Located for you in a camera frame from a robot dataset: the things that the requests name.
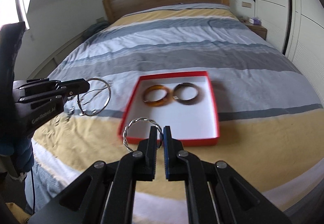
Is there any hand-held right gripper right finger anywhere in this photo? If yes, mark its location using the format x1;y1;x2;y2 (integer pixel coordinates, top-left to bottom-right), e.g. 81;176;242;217
163;126;284;224

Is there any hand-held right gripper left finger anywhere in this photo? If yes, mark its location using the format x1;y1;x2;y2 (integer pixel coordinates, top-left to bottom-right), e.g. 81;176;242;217
59;126;159;224

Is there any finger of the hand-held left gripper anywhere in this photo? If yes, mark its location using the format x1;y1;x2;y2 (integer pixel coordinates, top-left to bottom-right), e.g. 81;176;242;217
25;78;62;89
15;79;90;103

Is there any silver chain necklace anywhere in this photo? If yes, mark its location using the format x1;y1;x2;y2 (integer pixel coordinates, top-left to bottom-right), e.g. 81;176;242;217
53;81;114;123

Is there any twisted silver bangle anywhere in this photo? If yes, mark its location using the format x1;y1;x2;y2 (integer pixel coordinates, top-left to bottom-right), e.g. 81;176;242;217
122;118;164;153

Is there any thin silver hoop bangle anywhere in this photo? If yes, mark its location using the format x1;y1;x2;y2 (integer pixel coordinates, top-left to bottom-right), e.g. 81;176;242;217
77;78;112;116

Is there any red jewelry box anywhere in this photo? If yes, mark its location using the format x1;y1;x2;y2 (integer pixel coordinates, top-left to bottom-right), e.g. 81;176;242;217
118;71;220;147

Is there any amber bangle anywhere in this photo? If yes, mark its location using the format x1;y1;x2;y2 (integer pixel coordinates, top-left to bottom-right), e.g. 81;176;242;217
144;84;172;108

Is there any dark brown bangle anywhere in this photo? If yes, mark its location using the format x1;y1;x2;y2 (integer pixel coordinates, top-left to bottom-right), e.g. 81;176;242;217
173;83;203;106

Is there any blue cloth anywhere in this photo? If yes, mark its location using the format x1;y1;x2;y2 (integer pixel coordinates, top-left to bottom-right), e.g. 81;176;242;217
83;23;109;39

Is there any window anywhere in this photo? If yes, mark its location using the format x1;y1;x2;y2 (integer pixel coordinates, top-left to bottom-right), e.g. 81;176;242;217
0;0;31;29

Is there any striped bed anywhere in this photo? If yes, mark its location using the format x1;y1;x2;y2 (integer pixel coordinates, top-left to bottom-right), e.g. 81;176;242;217
15;3;324;224

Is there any wooden nightstand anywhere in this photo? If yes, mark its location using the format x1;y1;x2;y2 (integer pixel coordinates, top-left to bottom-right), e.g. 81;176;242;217
240;20;267;41

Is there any thin dark cable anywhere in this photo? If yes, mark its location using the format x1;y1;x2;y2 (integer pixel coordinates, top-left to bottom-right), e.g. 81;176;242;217
30;170;36;215

